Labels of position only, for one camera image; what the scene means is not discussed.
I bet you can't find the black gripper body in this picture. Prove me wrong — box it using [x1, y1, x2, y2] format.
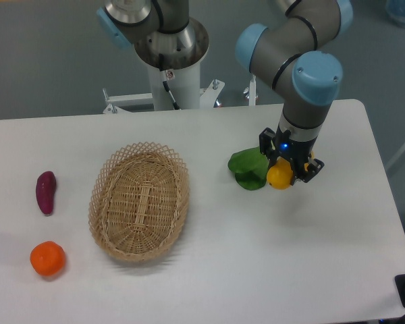
[267, 128, 316, 167]

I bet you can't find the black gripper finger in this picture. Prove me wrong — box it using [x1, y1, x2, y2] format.
[259, 128, 275, 157]
[290, 158, 325, 186]

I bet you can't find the yellow mango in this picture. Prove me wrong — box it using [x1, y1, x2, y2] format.
[266, 151, 315, 190]

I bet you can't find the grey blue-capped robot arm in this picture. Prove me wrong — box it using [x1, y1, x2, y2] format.
[97, 1, 353, 190]

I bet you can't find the green leafy vegetable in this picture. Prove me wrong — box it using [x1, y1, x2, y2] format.
[227, 147, 268, 191]

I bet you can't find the woven wicker basket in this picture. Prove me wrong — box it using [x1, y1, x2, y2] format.
[88, 142, 190, 263]

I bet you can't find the blue object top right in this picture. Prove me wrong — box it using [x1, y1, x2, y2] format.
[385, 0, 405, 28]

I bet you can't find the purple sweet potato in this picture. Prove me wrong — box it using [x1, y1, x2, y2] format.
[35, 171, 57, 215]

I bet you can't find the orange tangerine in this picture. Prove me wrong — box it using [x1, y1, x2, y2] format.
[30, 241, 66, 277]

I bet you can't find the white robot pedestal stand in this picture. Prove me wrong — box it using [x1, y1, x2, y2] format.
[102, 62, 259, 115]

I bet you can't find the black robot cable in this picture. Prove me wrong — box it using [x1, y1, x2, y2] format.
[158, 53, 182, 111]

